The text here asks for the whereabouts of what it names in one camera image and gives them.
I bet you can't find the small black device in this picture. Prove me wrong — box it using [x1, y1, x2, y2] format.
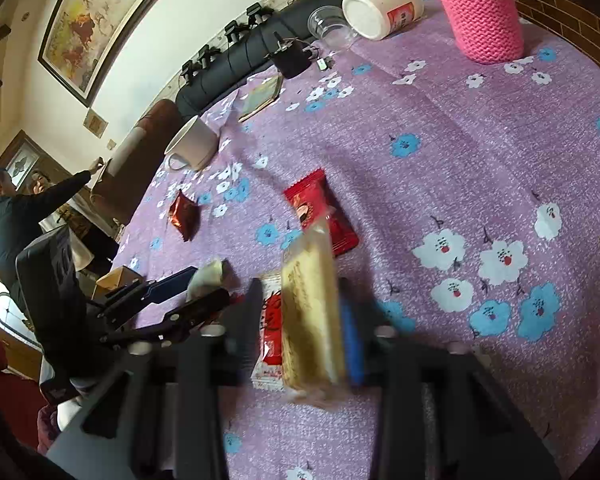
[180, 59, 206, 86]
[197, 44, 221, 68]
[246, 4, 273, 26]
[224, 20, 248, 45]

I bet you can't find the thin booklet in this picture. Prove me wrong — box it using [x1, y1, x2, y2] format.
[237, 74, 285, 123]

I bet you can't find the dark red snack packet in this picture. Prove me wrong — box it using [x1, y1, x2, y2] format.
[167, 190, 201, 243]

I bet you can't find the grey mug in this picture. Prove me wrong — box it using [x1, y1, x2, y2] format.
[164, 115, 221, 172]

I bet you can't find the red white snack packet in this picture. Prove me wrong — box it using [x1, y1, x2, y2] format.
[250, 270, 287, 392]

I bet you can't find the pink knitted bottle sleeve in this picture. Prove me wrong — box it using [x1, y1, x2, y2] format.
[419, 0, 525, 65]

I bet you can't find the clear plastic cup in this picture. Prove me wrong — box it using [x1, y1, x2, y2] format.
[307, 5, 348, 41]
[325, 25, 361, 53]

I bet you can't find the small framed picture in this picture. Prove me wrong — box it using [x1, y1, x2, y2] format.
[82, 108, 106, 137]

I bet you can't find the black box with cables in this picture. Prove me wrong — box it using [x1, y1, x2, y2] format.
[265, 31, 321, 80]

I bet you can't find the white plastic jar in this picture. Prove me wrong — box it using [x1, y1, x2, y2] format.
[341, 0, 425, 41]

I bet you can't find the purple floral tablecloth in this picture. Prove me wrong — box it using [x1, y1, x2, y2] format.
[45, 0, 600, 480]

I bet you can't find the brown chair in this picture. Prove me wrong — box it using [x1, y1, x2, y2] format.
[90, 99, 186, 226]

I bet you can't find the red armchair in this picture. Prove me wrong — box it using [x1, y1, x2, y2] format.
[0, 332, 46, 451]

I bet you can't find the yellow biscuit packet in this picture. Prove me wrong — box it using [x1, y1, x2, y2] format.
[280, 217, 351, 403]

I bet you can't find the cardboard box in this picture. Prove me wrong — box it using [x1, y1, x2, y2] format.
[94, 266, 143, 301]

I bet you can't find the white green snack packet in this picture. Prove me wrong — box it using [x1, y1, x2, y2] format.
[186, 259, 240, 303]

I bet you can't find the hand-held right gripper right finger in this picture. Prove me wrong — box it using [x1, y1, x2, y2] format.
[340, 280, 563, 480]

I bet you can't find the large framed painting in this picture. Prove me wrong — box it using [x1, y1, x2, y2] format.
[37, 0, 196, 108]

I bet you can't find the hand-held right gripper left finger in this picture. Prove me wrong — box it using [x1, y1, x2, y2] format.
[47, 277, 266, 480]

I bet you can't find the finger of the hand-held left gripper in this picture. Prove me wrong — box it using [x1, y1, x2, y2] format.
[105, 266, 198, 311]
[100, 289, 231, 347]

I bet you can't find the black sofa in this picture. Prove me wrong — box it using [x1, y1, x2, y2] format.
[175, 0, 421, 116]

